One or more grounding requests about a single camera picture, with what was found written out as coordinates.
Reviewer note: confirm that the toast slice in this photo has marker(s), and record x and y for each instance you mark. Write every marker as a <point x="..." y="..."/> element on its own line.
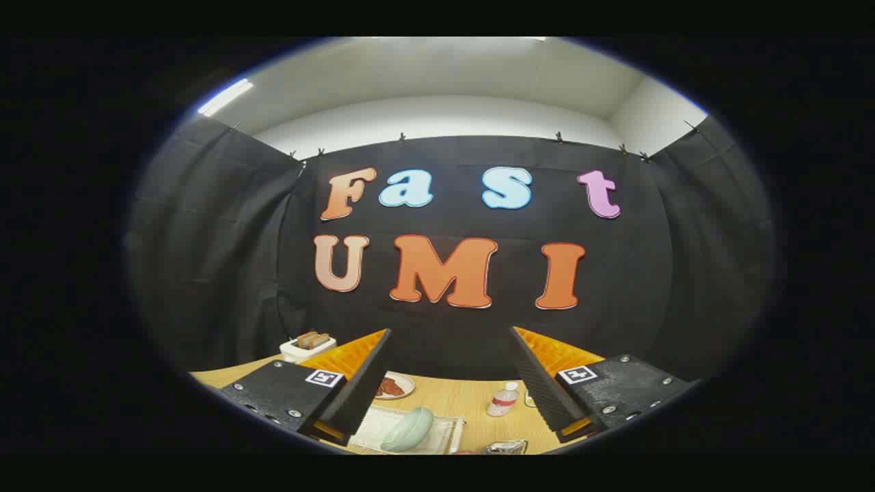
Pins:
<point x="322" y="339"/>
<point x="306" y="339"/>

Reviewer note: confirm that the clear plastic bottle red label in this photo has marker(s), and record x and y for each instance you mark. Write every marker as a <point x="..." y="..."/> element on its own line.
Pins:
<point x="502" y="403"/>

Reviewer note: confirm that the ceiling light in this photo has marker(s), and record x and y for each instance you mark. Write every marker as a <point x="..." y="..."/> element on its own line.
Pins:
<point x="225" y="97"/>

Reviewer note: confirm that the white toaster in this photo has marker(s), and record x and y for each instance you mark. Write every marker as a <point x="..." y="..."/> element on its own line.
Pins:
<point x="301" y="354"/>

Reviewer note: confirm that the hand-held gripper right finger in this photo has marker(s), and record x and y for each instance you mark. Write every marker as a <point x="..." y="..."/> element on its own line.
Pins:
<point x="540" y="383"/>

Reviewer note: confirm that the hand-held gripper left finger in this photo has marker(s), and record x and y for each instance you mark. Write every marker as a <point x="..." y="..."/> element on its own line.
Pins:
<point x="366" y="383"/>

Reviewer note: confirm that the brown meat piece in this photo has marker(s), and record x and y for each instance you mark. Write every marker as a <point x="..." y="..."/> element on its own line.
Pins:
<point x="397" y="386"/>
<point x="384" y="388"/>

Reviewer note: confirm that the pale green plate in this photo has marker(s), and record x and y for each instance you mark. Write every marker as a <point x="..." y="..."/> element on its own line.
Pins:
<point x="410" y="429"/>

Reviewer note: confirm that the beige round plate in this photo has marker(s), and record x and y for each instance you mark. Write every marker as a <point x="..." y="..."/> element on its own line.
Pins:
<point x="409" y="383"/>

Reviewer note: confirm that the white divided tray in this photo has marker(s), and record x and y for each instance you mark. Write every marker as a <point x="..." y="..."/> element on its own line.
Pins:
<point x="528" y="400"/>

